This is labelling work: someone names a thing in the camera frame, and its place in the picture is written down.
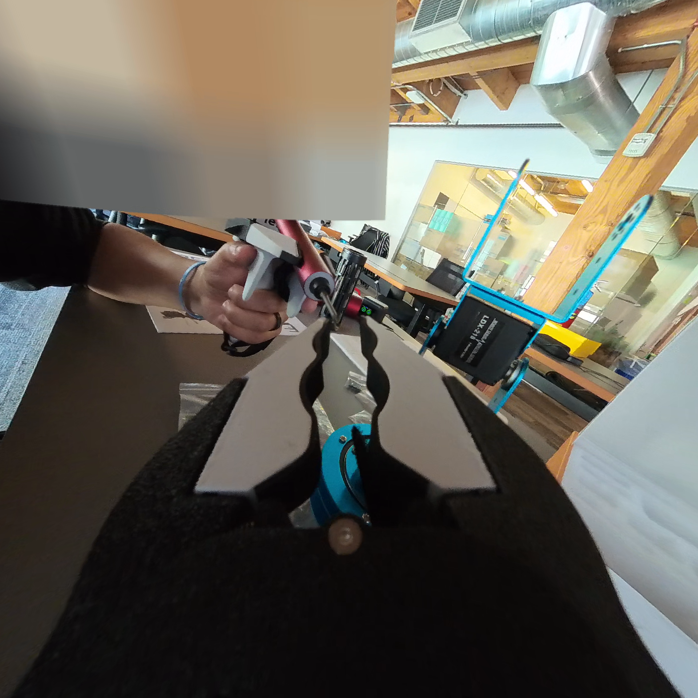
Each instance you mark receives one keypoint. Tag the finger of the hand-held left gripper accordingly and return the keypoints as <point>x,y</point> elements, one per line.
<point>294,294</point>

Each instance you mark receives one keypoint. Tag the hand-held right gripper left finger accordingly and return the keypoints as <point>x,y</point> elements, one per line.
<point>256,431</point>

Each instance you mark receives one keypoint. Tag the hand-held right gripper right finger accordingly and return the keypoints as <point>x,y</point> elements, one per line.
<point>431,425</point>

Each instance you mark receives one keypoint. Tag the red metal tube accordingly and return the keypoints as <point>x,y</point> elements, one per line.
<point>305,262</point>

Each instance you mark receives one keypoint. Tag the person's left forearm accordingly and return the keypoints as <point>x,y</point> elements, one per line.
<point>131,262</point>

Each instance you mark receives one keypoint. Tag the person's left hand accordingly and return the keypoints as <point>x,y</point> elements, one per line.
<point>223,283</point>

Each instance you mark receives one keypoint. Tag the black metal cylinder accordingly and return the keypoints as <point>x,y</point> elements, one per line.
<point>349,272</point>

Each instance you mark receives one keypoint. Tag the clear plastic bag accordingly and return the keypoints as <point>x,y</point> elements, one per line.
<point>196,403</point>

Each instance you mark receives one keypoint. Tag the small device with green lights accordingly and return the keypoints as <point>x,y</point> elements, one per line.
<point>373,311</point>

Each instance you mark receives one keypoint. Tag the black bag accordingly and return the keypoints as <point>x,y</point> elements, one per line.
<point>371,240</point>

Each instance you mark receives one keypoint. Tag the white printed paper sheet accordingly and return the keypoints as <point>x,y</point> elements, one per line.
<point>169,319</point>

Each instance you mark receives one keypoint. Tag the black monitor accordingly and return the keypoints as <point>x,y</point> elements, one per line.
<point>444,278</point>

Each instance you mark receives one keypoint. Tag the yellow bin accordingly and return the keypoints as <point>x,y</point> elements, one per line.
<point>567,338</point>

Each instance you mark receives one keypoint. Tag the potted green plant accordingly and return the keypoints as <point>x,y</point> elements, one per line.
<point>611,343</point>

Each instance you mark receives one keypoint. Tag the white and orange cardboard box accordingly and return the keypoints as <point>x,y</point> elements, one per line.
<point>643,463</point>

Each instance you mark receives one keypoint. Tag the white air vent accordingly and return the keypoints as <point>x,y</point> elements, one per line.
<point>436,22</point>

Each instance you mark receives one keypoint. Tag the metal conduit with white box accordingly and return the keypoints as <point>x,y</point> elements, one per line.
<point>639,144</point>

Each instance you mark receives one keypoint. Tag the glass partition wall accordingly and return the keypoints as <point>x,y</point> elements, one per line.
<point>436,218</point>

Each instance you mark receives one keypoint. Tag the wooden post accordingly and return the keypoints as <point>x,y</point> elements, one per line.
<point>616,185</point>

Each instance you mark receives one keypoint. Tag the round silver ceiling duct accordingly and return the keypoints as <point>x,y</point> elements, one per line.
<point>501,22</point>

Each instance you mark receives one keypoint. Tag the large silver air duct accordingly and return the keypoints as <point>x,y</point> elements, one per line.
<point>583,76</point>

